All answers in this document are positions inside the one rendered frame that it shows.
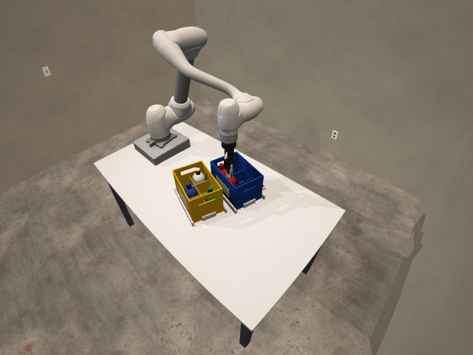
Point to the dark blue crate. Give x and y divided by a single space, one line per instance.
249 182

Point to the blue bottle with grey label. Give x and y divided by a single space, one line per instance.
190 190

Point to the cream white bottle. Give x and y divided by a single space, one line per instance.
198 176

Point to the brown crate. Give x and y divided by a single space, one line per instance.
196 206

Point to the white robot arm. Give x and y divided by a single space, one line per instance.
179 48

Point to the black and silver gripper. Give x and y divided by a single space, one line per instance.
228 157

